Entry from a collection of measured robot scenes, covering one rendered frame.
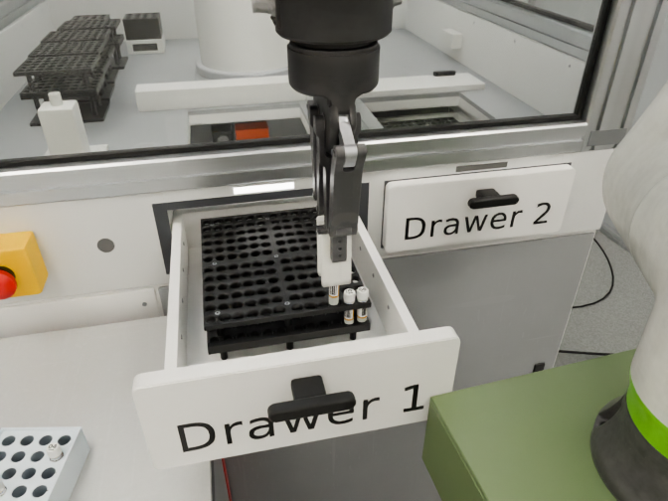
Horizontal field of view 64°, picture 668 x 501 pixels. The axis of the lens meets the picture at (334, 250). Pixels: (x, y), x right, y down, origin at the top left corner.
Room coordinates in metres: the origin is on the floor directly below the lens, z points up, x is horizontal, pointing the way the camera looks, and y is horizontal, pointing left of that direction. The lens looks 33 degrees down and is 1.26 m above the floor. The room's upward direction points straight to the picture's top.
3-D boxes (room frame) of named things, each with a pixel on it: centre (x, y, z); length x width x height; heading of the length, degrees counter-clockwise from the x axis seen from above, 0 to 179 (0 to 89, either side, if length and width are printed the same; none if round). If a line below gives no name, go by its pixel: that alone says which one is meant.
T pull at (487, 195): (0.68, -0.22, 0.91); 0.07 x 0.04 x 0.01; 102
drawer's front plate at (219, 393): (0.34, 0.03, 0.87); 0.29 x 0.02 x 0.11; 102
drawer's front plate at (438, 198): (0.71, -0.22, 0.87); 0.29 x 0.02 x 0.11; 102
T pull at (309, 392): (0.32, 0.02, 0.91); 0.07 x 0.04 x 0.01; 102
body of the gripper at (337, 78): (0.45, 0.00, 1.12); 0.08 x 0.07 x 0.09; 12
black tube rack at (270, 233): (0.54, 0.07, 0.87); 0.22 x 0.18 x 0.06; 12
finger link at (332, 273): (0.44, 0.00, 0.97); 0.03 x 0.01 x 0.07; 102
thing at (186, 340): (0.55, 0.07, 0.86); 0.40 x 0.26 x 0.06; 12
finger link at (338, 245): (0.42, -0.01, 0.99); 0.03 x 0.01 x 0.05; 12
